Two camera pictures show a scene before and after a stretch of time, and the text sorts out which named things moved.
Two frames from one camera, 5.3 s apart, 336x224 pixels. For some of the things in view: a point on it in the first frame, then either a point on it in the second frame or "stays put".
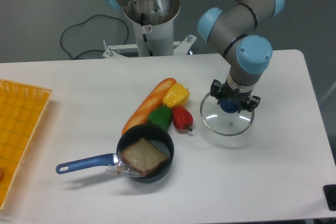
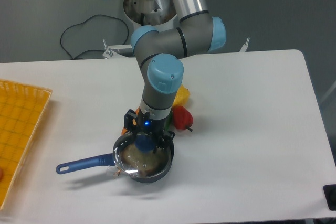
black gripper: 226,91 to 142,123
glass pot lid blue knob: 229,105 to 135,155
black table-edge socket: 329,191 stays put
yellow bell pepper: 176,95 stays put
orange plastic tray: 21,107 stays put
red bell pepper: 182,118 stays put
